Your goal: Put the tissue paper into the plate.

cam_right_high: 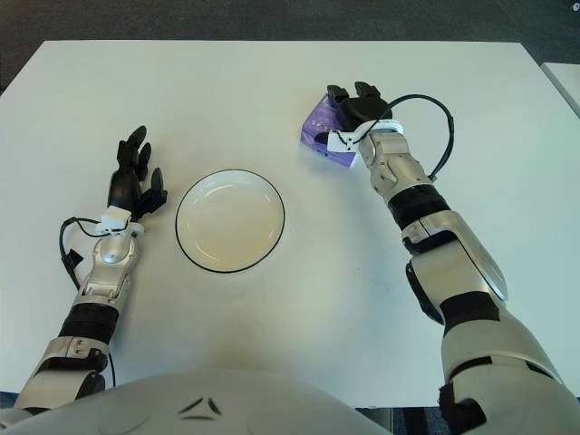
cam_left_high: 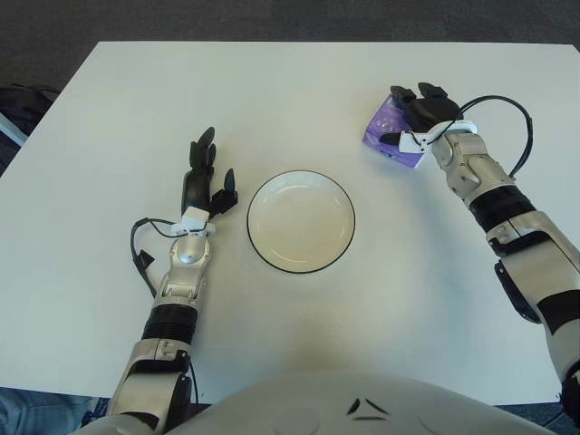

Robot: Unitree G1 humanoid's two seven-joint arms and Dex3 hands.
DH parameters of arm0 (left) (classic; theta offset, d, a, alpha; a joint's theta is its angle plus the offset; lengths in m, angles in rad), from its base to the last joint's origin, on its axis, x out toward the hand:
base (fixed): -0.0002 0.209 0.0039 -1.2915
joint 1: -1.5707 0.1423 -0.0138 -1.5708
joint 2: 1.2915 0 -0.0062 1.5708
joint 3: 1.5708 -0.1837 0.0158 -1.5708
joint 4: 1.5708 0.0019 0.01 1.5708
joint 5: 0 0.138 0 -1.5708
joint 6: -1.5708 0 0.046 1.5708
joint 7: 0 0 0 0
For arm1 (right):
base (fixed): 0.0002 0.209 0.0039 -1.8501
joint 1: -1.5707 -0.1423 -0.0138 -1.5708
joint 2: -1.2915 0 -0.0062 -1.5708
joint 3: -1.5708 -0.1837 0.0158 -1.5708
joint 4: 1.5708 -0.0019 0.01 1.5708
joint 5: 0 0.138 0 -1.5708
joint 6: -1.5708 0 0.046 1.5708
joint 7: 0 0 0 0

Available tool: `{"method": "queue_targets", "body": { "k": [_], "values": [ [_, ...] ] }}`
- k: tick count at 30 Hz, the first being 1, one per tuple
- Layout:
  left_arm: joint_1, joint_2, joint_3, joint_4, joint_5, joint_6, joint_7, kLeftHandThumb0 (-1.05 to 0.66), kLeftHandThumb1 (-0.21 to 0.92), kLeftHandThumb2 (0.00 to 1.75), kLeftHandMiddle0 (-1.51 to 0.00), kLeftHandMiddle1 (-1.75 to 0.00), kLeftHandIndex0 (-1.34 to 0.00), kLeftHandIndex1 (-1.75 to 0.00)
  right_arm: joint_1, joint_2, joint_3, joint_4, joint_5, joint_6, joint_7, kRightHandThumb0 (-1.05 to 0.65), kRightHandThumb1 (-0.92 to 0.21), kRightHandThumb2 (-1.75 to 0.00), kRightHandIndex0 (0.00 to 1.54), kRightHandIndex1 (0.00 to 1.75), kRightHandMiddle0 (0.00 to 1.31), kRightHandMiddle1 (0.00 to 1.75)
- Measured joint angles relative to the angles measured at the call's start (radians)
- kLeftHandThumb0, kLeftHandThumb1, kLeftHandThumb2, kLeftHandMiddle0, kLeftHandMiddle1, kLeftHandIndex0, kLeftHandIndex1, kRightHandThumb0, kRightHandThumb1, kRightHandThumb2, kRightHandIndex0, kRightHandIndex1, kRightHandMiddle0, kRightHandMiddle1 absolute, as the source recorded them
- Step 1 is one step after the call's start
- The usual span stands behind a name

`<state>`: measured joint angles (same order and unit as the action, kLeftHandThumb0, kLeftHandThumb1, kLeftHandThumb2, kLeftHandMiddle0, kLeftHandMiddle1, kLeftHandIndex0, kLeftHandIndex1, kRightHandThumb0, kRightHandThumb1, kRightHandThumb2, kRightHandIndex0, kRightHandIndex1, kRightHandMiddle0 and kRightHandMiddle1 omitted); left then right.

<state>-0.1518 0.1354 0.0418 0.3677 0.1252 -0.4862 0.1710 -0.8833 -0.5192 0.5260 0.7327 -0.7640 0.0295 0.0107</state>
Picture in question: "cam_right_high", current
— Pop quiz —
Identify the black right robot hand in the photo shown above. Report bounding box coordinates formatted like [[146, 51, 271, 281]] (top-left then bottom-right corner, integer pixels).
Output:
[[314, 81, 393, 146]]

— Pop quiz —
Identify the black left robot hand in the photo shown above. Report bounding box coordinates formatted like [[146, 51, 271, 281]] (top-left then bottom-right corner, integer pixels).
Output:
[[107, 125, 169, 223]]

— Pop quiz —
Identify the purple tissue paper pack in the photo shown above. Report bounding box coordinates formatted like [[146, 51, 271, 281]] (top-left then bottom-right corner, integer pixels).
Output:
[[298, 95, 359, 169]]

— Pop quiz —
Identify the white plate with black rim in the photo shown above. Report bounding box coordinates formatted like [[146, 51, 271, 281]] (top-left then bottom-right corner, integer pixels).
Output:
[[175, 169, 286, 274]]

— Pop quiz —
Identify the white side table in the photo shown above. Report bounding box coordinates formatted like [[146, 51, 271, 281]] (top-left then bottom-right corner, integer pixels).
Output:
[[541, 62, 580, 117]]

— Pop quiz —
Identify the grey robot torso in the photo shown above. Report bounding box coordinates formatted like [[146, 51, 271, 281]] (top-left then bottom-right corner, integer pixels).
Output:
[[0, 366, 386, 435]]

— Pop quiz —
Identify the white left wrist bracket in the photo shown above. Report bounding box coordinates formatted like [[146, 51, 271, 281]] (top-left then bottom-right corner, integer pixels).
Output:
[[94, 206, 146, 237]]

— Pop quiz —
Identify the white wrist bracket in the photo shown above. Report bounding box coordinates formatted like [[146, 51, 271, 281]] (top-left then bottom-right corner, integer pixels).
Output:
[[326, 118, 404, 153], [94, 206, 146, 237]]

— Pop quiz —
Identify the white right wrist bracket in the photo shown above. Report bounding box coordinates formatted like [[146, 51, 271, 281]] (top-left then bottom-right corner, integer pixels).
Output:
[[326, 118, 404, 153]]

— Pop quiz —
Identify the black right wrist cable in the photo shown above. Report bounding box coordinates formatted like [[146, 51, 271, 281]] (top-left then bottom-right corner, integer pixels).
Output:
[[353, 93, 456, 182]]

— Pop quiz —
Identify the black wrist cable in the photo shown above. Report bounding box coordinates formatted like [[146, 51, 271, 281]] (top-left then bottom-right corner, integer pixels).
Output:
[[58, 217, 114, 289], [353, 93, 456, 182]]

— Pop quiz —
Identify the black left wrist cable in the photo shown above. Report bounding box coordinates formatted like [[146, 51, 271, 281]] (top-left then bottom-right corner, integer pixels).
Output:
[[58, 217, 114, 289]]

